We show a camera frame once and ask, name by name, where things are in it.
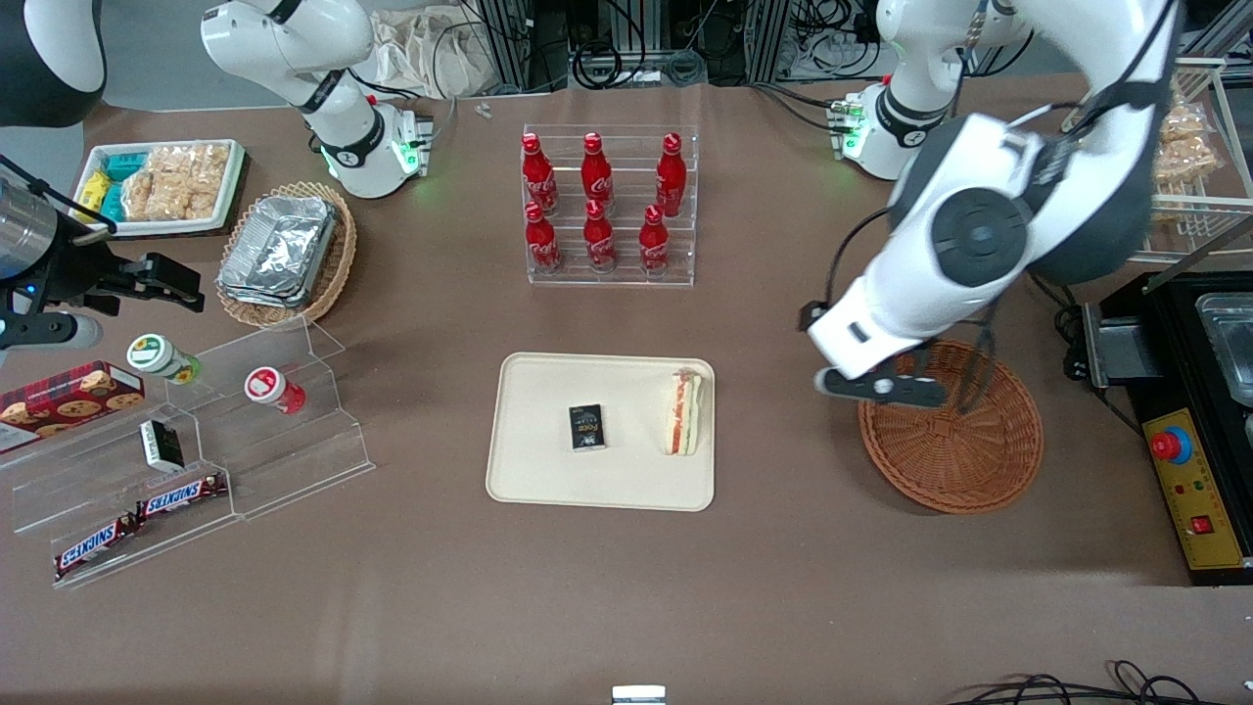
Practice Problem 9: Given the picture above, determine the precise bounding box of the fried snack bag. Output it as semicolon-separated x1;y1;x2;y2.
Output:
1153;98;1223;187

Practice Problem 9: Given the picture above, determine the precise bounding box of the steel pan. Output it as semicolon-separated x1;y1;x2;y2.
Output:
1196;292;1253;407

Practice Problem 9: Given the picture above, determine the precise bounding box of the cream plastic tray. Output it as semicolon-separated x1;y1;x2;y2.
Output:
486;352;717;512

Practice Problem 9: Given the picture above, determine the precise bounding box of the small black card box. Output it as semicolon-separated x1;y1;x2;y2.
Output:
568;404;607;452

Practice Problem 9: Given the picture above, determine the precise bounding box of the white cloth bag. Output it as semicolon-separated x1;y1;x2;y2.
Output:
367;8;502;99

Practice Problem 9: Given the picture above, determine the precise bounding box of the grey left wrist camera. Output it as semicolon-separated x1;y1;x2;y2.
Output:
814;367;948;409

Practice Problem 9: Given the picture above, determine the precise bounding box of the yellow emergency stop box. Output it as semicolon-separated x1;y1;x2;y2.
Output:
1142;408;1249;572

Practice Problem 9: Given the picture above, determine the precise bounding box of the red cookie box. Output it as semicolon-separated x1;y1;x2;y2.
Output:
0;361;146;453

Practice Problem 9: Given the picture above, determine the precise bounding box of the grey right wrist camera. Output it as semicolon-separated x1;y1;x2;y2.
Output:
0;311;104;353

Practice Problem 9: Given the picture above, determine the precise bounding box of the red lid snack cup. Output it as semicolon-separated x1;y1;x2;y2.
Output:
245;366;306;415

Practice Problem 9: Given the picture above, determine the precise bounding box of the black coiled cable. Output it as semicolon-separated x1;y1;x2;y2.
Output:
572;39;624;91

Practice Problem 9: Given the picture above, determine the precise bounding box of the black base cable bundle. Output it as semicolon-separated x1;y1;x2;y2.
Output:
749;80;848;133

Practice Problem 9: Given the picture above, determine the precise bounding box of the brown wicker basket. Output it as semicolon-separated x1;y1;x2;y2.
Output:
859;338;1044;515

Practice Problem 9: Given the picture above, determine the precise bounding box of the small black white box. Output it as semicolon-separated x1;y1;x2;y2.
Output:
139;419;185;474

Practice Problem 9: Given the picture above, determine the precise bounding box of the green lid snack cup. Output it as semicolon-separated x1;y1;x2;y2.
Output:
127;334;202;385

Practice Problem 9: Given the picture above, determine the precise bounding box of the clear acrylic stepped stand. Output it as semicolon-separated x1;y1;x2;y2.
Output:
0;315;376;590

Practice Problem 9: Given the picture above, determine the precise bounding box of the grey metal plate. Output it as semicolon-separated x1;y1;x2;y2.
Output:
1082;299;1168;391

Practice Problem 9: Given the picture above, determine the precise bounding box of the clear rice cracker bag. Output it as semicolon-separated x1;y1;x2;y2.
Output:
147;144;232;221
121;168;192;222

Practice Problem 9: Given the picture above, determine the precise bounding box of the metal wire rack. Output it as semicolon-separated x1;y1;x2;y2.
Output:
1145;57;1253;295

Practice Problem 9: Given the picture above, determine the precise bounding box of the red cola bottle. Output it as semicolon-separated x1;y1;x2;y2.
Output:
639;204;672;275
525;201;564;275
522;133;559;216
583;199;618;272
656;132;687;218
581;132;615;212

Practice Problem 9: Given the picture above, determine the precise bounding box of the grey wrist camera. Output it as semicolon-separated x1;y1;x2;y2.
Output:
0;311;104;353
814;367;948;409

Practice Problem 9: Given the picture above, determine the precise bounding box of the light wicker basket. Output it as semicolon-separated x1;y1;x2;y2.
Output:
215;181;357;330

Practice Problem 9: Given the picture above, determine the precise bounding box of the snickers chocolate bar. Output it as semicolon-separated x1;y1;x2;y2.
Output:
135;473;228;520
54;514;143;579

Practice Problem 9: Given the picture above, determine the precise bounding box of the triangular sandwich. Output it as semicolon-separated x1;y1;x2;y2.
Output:
664;368;704;457

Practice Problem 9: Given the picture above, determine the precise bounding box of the aluminium foil container stack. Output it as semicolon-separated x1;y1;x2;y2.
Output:
216;195;339;310

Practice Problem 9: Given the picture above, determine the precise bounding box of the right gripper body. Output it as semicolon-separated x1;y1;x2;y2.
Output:
0;164;128;319

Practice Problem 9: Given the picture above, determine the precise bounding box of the clear acrylic bottle rack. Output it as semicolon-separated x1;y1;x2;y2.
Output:
523;124;700;287

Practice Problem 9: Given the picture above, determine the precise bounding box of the white rectangular snack tray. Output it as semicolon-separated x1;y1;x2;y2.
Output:
71;139;246;238

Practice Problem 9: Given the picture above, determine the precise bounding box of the black appliance base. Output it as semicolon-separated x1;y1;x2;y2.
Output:
1126;269;1253;588

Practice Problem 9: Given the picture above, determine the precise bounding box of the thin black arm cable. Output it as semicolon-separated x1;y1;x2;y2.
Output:
820;0;1176;412

